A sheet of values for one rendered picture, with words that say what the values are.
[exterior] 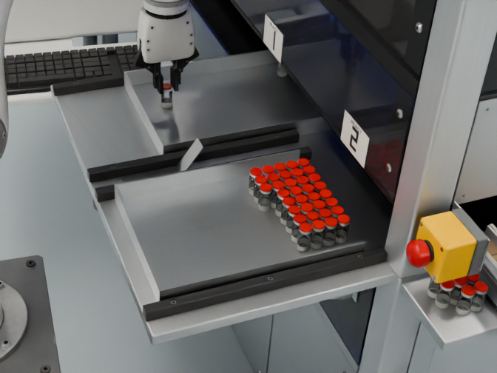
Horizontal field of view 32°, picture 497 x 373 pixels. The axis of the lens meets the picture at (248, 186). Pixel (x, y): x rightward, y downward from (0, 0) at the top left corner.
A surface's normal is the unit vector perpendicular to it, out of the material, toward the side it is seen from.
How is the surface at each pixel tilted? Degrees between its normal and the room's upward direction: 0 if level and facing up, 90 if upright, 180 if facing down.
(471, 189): 90
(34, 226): 0
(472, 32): 90
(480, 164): 90
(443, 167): 90
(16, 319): 0
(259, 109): 0
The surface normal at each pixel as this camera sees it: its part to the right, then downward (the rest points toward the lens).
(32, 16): 0.26, 0.62
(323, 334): -0.93, 0.19
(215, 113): 0.06, -0.78
